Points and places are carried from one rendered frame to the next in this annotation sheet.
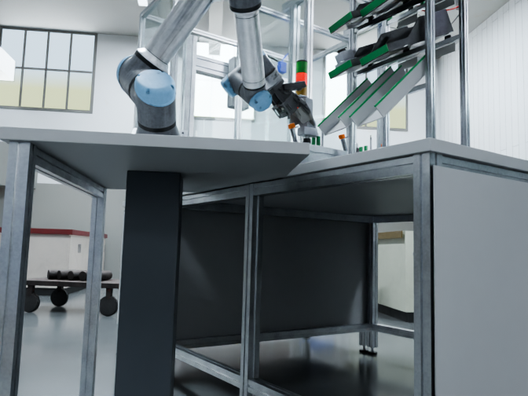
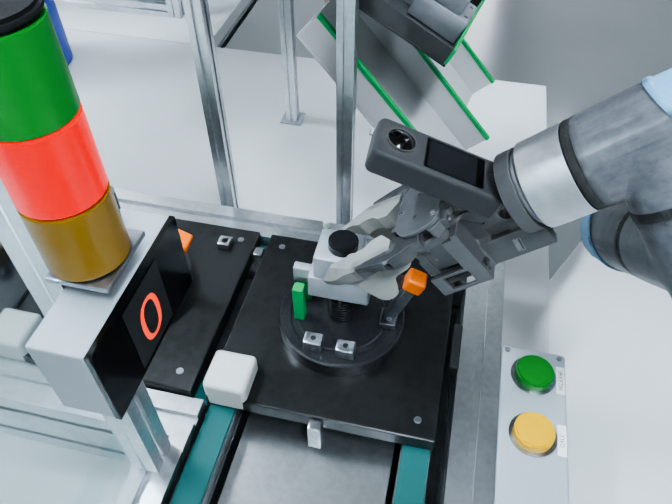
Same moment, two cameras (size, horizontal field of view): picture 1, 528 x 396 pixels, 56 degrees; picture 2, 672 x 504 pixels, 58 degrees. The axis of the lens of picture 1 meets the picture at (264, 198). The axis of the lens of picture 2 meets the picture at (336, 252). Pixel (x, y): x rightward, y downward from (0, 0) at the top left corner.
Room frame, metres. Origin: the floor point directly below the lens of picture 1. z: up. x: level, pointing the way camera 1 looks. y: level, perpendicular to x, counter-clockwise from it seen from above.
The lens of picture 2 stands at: (2.11, 0.14, 1.53)
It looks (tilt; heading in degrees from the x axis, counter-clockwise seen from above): 47 degrees down; 227
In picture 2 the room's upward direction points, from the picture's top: straight up
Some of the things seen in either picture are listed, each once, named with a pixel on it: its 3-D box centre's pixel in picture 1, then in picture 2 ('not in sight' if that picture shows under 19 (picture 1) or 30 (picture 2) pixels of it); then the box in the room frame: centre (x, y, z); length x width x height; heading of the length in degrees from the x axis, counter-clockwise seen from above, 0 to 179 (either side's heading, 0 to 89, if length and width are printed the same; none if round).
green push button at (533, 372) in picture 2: not in sight; (533, 374); (1.72, 0.03, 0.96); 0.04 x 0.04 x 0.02
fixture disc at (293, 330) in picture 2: not in sight; (341, 318); (1.83, -0.16, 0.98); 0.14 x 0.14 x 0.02
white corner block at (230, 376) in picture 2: not in sight; (231, 379); (1.96, -0.18, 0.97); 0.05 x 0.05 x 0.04; 34
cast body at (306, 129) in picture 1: (309, 127); (333, 261); (1.83, -0.17, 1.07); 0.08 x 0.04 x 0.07; 124
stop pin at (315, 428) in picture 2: not in sight; (315, 434); (1.93, -0.09, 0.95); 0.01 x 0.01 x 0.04; 34
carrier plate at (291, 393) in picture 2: not in sight; (341, 328); (1.83, -0.16, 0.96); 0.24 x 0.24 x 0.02; 34
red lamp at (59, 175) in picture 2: (301, 79); (46, 154); (2.05, -0.15, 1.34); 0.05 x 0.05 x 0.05
